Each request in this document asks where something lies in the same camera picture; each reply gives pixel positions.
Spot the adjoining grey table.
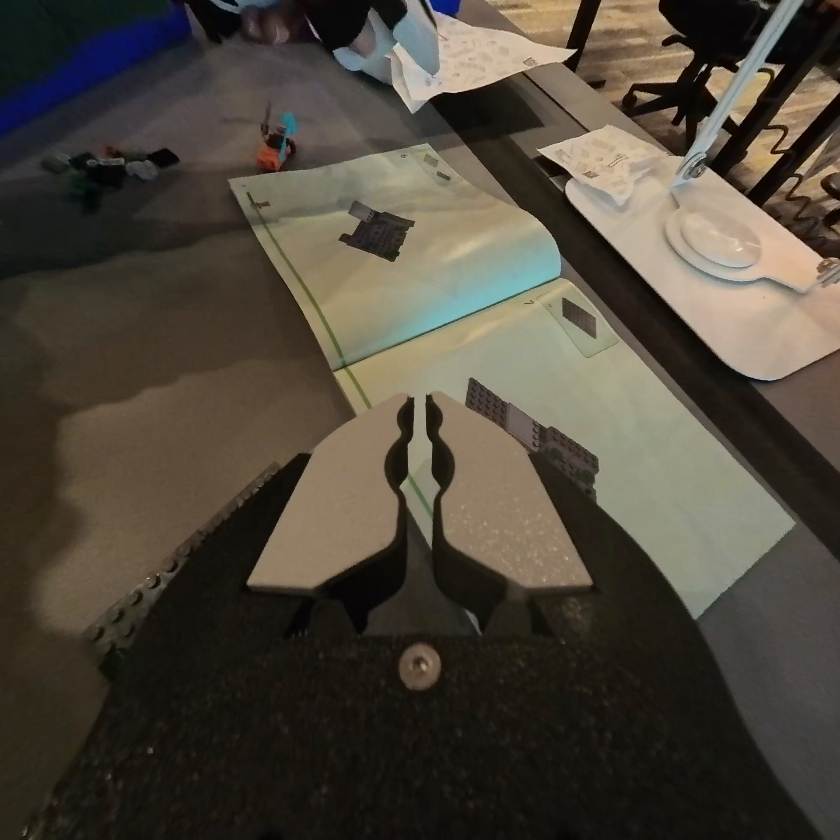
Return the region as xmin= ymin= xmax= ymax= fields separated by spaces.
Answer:
xmin=489 ymin=62 xmax=840 ymax=526

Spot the grey studded building baseplate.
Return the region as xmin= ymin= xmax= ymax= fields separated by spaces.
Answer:
xmin=82 ymin=459 xmax=284 ymax=680

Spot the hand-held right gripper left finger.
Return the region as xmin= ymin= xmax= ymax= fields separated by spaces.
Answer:
xmin=247 ymin=392 xmax=416 ymax=598

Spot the person's left hand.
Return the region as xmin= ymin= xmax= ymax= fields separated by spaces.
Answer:
xmin=238 ymin=3 xmax=301 ymax=47

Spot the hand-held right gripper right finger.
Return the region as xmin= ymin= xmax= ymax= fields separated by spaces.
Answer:
xmin=424 ymin=391 xmax=595 ymax=603

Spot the crumpled white paper bag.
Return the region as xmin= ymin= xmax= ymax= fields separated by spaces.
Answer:
xmin=392 ymin=13 xmax=580 ymax=114

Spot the blue plastic bin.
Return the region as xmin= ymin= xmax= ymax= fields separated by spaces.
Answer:
xmin=0 ymin=13 xmax=193 ymax=140

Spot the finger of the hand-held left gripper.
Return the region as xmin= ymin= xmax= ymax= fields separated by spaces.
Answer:
xmin=331 ymin=25 xmax=396 ymax=73
xmin=392 ymin=0 xmax=441 ymax=74

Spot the white instruction booklet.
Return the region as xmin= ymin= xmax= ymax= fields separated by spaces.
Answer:
xmin=228 ymin=141 xmax=796 ymax=621

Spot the white printed leaflet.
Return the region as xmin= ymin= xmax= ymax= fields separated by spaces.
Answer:
xmin=537 ymin=125 xmax=665 ymax=206

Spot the black office chair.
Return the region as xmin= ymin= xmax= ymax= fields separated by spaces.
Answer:
xmin=620 ymin=0 xmax=762 ymax=135

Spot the black coiled cable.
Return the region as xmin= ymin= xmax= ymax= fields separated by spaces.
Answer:
xmin=764 ymin=121 xmax=818 ymax=227

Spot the green loose brick cluster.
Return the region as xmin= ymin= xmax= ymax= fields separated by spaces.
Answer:
xmin=69 ymin=172 xmax=106 ymax=214

